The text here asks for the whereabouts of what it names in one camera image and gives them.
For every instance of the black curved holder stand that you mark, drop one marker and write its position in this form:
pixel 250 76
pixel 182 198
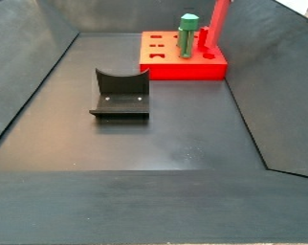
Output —
pixel 124 94

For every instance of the red star peg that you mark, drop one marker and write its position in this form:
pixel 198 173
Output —
pixel 202 36

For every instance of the red shape sorting board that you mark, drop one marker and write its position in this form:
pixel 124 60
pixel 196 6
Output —
pixel 160 58

